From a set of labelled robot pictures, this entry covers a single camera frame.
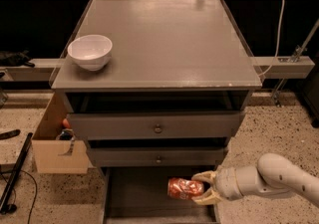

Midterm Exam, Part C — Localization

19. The white ceramic bowl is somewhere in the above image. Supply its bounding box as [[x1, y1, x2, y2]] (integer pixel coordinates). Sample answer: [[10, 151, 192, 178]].
[[67, 35, 113, 71]]

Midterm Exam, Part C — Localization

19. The grey drawer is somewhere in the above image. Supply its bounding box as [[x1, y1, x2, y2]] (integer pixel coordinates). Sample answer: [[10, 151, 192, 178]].
[[87, 147, 228, 167], [67, 112, 244, 140], [101, 166, 220, 224]]

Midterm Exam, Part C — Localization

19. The grey middle drawer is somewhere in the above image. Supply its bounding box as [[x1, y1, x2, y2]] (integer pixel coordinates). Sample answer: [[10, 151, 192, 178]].
[[87, 147, 228, 167]]

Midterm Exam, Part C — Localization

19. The red coke can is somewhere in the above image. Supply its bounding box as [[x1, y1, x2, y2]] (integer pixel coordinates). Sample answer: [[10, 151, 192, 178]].
[[167, 177, 204, 200]]

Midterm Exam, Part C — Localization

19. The cardboard box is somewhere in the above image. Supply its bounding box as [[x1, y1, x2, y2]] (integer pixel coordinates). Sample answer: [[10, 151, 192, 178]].
[[32, 95, 90, 174]]

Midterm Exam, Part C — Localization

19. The grey drawer cabinet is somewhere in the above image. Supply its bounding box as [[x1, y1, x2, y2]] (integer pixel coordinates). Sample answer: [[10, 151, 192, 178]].
[[49, 0, 263, 224]]

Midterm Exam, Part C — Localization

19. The black cloth on shelf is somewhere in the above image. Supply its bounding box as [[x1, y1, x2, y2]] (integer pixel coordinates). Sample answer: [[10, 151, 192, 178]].
[[0, 50, 35, 68]]

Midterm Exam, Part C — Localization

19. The black flat tool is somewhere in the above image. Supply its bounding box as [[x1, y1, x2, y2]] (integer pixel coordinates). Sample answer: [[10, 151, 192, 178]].
[[0, 129, 21, 140]]

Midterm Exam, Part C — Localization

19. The black pole with base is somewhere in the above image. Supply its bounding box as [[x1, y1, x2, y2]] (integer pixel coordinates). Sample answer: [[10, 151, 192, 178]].
[[0, 132, 33, 214]]

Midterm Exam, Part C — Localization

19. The black floor cable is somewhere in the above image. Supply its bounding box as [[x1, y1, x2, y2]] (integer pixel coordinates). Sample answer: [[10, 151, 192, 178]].
[[0, 167, 39, 224]]

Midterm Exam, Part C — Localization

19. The grey bottom drawer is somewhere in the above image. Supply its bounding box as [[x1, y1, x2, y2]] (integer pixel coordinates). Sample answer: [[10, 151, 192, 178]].
[[101, 166, 220, 224]]

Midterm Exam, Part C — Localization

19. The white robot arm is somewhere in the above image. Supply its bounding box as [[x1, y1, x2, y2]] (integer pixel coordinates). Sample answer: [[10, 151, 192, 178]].
[[191, 153, 319, 207]]

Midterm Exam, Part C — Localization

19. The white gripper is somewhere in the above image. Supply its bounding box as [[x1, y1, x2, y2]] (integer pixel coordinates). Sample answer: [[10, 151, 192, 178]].
[[191, 167, 243, 205]]

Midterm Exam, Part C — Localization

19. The grey top drawer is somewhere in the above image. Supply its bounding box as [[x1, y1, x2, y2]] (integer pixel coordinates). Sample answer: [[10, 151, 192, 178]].
[[67, 112, 244, 140]]

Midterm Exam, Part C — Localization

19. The orange ball in box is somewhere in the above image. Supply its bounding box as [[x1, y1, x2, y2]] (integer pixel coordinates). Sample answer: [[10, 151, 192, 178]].
[[62, 118, 71, 128]]

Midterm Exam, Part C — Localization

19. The white cable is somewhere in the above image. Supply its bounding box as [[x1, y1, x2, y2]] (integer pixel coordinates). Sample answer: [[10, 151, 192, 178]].
[[258, 0, 287, 78]]

